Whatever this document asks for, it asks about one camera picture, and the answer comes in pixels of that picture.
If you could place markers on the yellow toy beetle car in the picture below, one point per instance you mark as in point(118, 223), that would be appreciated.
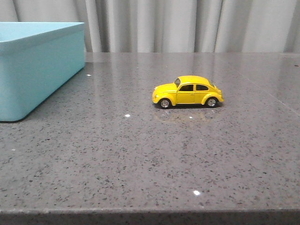
point(187, 90)

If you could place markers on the light blue storage box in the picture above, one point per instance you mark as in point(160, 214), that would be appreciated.
point(36, 58)

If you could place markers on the grey pleated curtain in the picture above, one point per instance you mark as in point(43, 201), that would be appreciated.
point(171, 26)

